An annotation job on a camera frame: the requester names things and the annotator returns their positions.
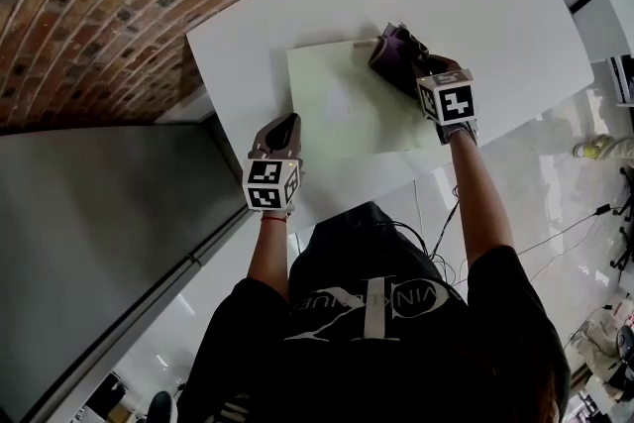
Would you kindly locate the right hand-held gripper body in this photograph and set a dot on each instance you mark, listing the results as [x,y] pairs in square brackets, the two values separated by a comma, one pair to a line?
[448,96]

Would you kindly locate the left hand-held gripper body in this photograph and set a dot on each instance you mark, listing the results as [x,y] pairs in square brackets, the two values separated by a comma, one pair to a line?
[270,183]

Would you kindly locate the white object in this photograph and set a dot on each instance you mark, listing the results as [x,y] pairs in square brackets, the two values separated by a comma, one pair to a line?
[347,99]

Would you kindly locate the purple grey cloth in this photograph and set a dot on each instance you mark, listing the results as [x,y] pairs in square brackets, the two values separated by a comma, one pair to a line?
[393,57]

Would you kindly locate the person's left forearm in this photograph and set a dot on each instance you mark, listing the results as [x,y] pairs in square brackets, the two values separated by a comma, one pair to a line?
[267,252]

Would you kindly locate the person's right forearm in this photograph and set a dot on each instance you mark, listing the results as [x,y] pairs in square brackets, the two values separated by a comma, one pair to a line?
[478,203]

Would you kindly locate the pale shoe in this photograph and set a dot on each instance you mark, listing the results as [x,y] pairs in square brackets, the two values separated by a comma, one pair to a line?
[602,147]

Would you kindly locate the grey metal cabinet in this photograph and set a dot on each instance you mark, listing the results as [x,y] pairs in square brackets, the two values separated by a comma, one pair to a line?
[99,233]

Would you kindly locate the person's black printed shirt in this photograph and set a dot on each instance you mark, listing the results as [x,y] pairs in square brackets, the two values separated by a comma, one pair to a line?
[376,337]

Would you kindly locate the black power adapter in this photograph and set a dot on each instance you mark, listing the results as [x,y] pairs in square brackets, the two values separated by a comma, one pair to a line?
[604,209]

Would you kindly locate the person's dark shoe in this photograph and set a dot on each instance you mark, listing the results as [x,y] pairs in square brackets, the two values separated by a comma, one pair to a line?
[161,406]

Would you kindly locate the beige bag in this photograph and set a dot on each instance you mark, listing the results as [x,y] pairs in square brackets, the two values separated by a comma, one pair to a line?
[602,342]

